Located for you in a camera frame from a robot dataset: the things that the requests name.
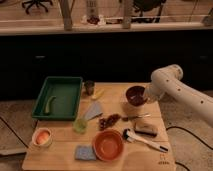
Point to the dark maroon bowl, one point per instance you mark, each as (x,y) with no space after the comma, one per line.
(135,94)

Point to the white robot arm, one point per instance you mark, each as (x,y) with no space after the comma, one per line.
(168,80)

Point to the green plastic tray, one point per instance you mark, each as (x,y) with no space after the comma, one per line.
(65,106)

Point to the yellow banana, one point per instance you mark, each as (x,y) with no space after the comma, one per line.
(97,94)

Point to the small metal cup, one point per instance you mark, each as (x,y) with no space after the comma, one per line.
(89,87)

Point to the bunch of dark grapes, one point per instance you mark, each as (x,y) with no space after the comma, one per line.
(108,122)

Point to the metal spoon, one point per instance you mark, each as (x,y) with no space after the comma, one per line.
(125,119)

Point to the small green cup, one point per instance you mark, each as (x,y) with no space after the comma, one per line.
(80,125)

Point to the tan black eraser block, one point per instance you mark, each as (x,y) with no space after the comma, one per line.
(146,129)

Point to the orange bowl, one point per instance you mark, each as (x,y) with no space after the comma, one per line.
(108,145)

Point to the green cucumber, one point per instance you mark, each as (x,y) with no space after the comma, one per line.
(48,105)

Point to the blue sponge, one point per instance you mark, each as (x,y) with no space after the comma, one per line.
(84,153)

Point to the small white orange cup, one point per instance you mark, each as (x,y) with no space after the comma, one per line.
(42,137)

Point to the black office chair right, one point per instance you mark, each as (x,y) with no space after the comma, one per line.
(142,6)

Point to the black office chair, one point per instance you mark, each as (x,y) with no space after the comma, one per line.
(142,6)
(28,4)

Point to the wooden post right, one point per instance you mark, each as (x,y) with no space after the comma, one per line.
(127,12)

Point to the wooden post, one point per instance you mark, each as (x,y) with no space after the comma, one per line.
(127,12)
(66,14)

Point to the wooden post left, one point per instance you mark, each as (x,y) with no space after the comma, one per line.
(66,14)

